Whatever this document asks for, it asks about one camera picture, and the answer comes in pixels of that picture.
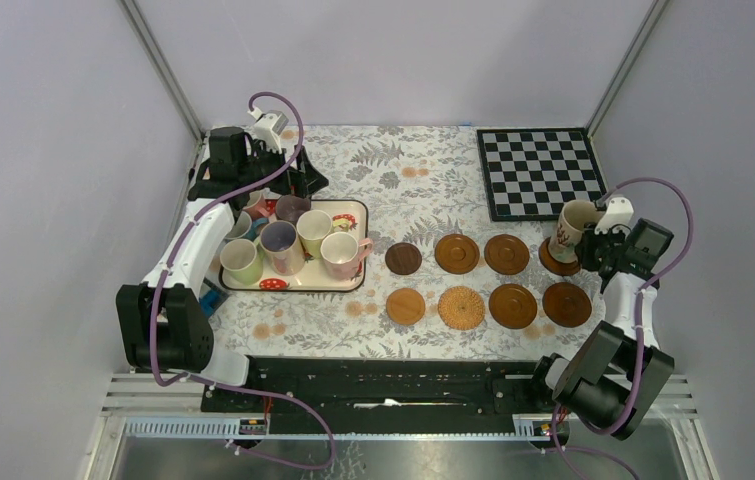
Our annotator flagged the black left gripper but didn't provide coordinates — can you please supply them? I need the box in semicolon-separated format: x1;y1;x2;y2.
238;137;327;198

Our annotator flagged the large cream cup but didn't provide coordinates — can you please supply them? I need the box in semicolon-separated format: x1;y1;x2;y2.
547;200;603;264

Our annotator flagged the purple cup dark handle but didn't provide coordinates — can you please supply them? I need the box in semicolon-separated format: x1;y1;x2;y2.
275;195;312;225

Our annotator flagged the white cup yellow handle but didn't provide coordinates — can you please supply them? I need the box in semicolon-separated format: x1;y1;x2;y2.
296;210;355;259

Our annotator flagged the brown ridged wooden coaster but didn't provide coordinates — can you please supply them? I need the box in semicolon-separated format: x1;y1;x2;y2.
488;283;538;329

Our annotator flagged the black white chessboard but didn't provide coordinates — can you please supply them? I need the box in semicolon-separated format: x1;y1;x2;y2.
476;128;607;222

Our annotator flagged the white cup pink front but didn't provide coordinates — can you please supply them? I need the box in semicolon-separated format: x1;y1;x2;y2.
320;232;373;280

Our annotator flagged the cream tray with black rim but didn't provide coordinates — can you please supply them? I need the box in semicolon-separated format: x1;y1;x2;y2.
217;198;370;293

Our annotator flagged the woven rattan coaster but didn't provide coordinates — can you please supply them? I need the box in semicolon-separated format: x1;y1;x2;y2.
437;286;486;331

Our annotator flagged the dark walnut coaster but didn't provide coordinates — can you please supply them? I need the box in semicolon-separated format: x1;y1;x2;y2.
384;242;423;275

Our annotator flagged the light bamboo coaster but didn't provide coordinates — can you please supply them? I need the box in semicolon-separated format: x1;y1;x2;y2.
386;288;426;326

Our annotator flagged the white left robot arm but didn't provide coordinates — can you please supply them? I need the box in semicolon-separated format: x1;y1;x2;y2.
116;126;329;411

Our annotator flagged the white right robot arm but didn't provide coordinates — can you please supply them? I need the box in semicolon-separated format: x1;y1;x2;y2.
526;219;675;440

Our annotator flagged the lilac cup centre front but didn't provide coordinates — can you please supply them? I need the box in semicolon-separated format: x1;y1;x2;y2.
259;220;306;276

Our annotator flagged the white cup green body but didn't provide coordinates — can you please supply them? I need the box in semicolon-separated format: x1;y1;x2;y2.
219;239;264;285

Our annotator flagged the blue block puzzle box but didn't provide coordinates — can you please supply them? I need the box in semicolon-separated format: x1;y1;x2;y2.
199;279;229;317

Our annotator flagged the floral tablecloth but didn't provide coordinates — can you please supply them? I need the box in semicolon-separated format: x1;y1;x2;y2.
210;126;605;361

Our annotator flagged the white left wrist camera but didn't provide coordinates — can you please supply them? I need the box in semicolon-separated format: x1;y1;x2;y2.
249;108;289;153

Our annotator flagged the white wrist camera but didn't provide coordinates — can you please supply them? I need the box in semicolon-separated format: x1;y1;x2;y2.
594;196;634;234
249;108;289;153

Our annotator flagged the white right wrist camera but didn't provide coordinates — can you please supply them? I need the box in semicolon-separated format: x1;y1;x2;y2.
594;196;634;234

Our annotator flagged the white cup pink handle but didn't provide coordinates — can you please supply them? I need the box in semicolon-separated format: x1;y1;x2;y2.
242;190;272;220

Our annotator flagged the white cup blue handle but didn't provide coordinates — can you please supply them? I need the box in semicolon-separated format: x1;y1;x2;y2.
224;212;269;241

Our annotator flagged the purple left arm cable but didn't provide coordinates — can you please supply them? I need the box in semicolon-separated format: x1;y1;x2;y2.
148;91;339;472

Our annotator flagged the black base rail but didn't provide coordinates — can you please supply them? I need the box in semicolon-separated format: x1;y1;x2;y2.
201;357;554;436

